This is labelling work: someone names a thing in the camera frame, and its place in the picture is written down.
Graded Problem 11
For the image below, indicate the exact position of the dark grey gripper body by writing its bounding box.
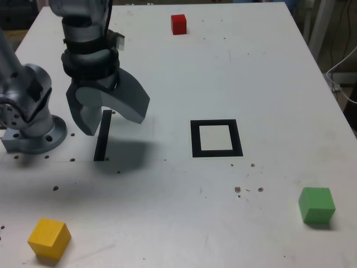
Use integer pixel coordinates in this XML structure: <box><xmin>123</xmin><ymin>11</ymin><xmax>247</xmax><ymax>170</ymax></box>
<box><xmin>70</xmin><ymin>71</ymin><xmax>121</xmax><ymax>90</ymax></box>

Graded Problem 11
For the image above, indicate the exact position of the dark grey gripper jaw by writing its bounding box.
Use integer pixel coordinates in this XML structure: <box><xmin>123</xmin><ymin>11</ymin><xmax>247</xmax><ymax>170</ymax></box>
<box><xmin>66</xmin><ymin>82</ymin><xmax>103</xmax><ymax>137</ymax></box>

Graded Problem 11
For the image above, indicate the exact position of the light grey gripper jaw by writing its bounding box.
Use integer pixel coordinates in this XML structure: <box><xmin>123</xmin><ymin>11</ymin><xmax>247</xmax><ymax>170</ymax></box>
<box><xmin>75</xmin><ymin>68</ymin><xmax>151</xmax><ymax>125</ymax></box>

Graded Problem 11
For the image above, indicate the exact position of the red cube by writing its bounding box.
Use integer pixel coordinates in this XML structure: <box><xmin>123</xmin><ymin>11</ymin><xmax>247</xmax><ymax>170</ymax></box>
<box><xmin>171</xmin><ymin>14</ymin><xmax>187</xmax><ymax>35</ymax></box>

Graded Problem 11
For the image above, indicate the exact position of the yellow cube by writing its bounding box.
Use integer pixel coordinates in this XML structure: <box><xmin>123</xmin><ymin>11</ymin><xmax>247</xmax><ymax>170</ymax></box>
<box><xmin>27</xmin><ymin>217</ymin><xmax>72</xmax><ymax>261</ymax></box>

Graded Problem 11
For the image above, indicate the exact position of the green cube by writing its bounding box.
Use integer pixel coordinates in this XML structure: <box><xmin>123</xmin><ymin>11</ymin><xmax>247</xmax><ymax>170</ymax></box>
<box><xmin>298</xmin><ymin>187</ymin><xmax>336</xmax><ymax>224</ymax></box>

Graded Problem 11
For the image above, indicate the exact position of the black tape square outline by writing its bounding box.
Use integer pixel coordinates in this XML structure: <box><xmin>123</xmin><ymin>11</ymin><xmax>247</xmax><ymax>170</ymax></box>
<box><xmin>190</xmin><ymin>119</ymin><xmax>244</xmax><ymax>158</ymax></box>

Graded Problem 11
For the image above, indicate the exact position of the black tape strip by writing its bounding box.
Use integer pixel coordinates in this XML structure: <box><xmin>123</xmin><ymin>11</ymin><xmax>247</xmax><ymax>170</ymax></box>
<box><xmin>93</xmin><ymin>109</ymin><xmax>113</xmax><ymax>162</ymax></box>

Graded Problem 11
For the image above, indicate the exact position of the beige box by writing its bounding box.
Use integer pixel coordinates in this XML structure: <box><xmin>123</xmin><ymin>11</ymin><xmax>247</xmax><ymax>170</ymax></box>
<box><xmin>332</xmin><ymin>71</ymin><xmax>357</xmax><ymax>85</ymax></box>

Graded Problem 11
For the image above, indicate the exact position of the small gripper camera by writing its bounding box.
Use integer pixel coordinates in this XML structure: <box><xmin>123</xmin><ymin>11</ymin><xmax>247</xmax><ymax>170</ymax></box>
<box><xmin>108</xmin><ymin>29</ymin><xmax>126</xmax><ymax>52</ymax></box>

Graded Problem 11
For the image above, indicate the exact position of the white frame post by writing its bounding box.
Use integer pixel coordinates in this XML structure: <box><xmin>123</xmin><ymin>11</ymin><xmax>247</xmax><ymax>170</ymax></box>
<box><xmin>308</xmin><ymin>0</ymin><xmax>334</xmax><ymax>61</ymax></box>

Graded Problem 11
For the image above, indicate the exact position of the white cable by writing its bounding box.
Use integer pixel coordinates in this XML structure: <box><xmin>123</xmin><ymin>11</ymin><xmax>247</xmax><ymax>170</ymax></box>
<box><xmin>325</xmin><ymin>46</ymin><xmax>357</xmax><ymax>104</ymax></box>

